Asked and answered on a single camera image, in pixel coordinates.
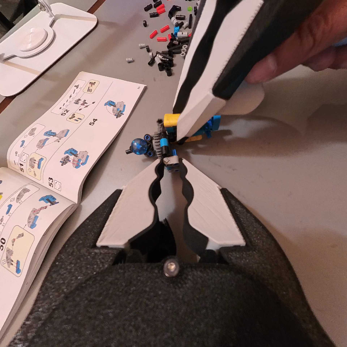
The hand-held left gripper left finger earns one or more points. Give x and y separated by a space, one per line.
127 214

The pile of loose building pieces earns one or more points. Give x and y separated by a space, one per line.
168 51

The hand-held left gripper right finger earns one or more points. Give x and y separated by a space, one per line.
214 214

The yellow and blue brick assembly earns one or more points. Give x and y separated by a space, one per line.
170 119

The grey desk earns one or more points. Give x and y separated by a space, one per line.
284 189

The black and blue gear assembly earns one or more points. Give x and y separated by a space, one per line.
139 146

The person's right hand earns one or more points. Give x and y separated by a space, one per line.
320 35

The open instruction booklet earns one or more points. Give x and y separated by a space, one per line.
113 89

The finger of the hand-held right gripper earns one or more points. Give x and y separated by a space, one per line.
195 35
206 108

